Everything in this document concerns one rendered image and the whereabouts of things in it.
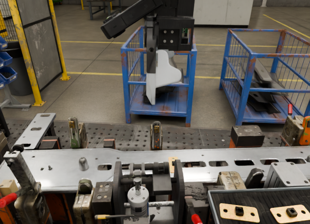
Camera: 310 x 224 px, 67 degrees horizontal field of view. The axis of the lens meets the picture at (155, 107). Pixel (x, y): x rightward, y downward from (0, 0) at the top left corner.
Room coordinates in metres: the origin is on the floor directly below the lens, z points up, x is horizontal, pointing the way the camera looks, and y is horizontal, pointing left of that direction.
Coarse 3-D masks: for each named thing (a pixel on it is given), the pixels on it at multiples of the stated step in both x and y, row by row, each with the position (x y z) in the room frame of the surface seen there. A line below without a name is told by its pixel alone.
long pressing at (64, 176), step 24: (0, 168) 0.65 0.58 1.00; (48, 168) 0.65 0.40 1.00; (72, 168) 0.65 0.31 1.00; (96, 168) 0.65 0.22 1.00; (192, 168) 0.65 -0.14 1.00; (216, 168) 0.65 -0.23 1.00; (240, 168) 0.65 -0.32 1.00; (264, 168) 0.65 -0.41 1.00; (48, 192) 0.54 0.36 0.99; (72, 192) 0.55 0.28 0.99
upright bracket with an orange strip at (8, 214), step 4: (0, 192) 0.49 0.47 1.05; (0, 196) 0.49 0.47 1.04; (0, 208) 0.48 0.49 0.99; (4, 208) 0.48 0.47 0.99; (8, 208) 0.49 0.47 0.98; (0, 212) 0.48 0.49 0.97; (4, 212) 0.48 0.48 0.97; (8, 212) 0.49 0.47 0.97; (0, 216) 0.48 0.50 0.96; (4, 216) 0.48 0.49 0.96; (8, 216) 0.48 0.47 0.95; (4, 220) 0.48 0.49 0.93; (8, 220) 0.48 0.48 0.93; (12, 220) 0.49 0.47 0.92
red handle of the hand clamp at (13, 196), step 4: (24, 188) 0.47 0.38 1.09; (28, 188) 0.48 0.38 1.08; (16, 192) 0.44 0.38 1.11; (20, 192) 0.45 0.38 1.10; (24, 192) 0.46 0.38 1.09; (8, 196) 0.41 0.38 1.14; (12, 196) 0.42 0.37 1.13; (16, 196) 0.43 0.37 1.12; (0, 200) 0.39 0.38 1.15; (4, 200) 0.39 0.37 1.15; (8, 200) 0.40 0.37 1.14; (12, 200) 0.41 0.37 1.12; (0, 204) 0.38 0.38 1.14; (4, 204) 0.38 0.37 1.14
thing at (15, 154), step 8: (8, 152) 0.49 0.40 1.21; (16, 152) 0.50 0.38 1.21; (8, 160) 0.47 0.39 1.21; (16, 160) 0.47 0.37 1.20; (24, 160) 0.50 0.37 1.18; (16, 168) 0.48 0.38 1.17; (24, 168) 0.49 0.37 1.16; (16, 176) 0.48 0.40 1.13; (24, 176) 0.49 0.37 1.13; (32, 176) 0.51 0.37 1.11; (24, 184) 0.49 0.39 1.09; (32, 184) 0.49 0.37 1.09
